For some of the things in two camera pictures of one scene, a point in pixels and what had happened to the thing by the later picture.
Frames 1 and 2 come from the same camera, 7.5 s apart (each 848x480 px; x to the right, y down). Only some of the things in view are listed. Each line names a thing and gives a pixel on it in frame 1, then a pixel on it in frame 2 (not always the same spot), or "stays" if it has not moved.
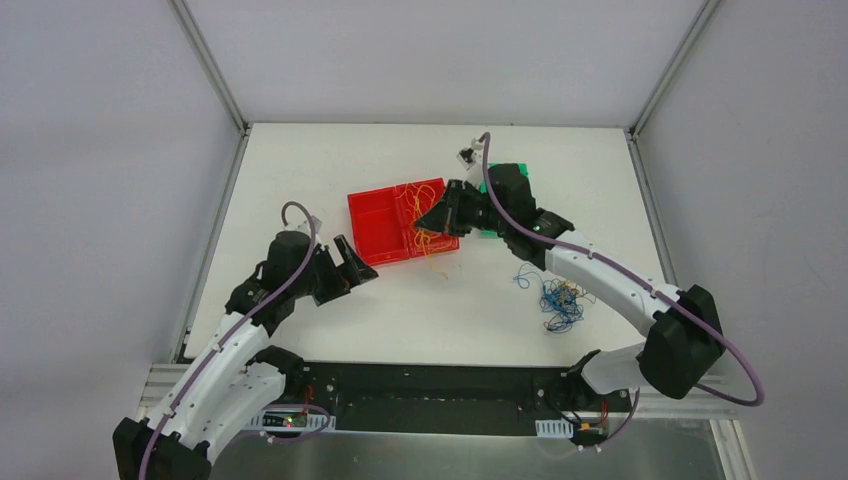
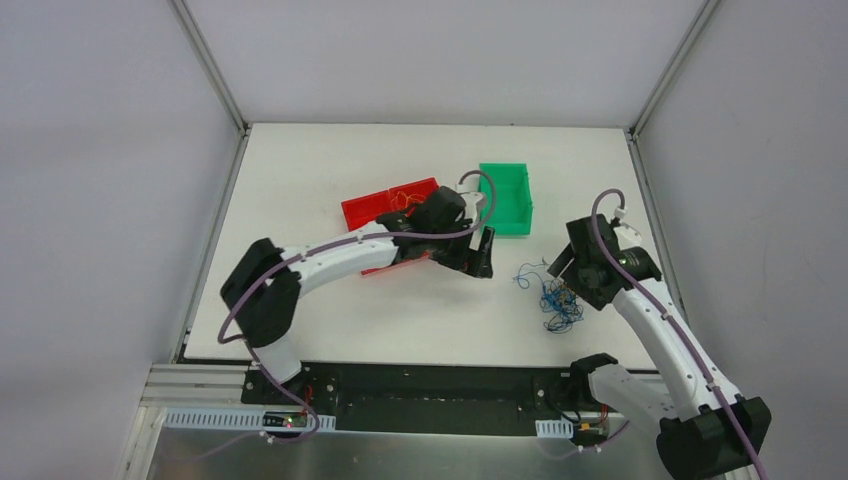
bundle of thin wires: [560, 297] stays
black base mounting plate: [454, 398] stays
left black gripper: [333, 275] → [473, 254]
